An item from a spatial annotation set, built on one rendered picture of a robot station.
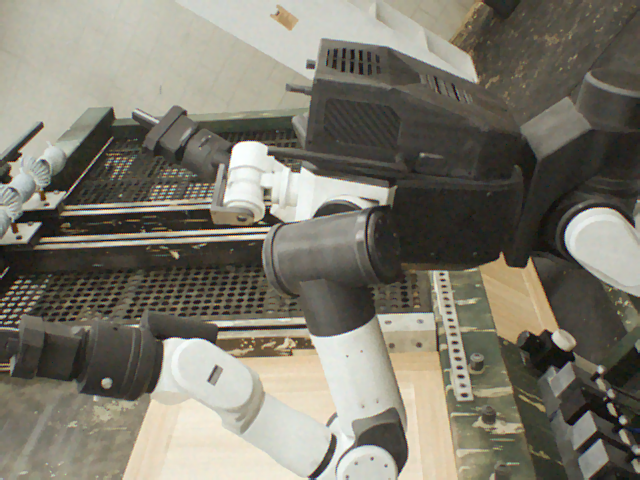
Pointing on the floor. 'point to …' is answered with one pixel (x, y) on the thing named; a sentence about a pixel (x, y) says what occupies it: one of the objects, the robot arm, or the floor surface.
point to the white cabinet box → (308, 39)
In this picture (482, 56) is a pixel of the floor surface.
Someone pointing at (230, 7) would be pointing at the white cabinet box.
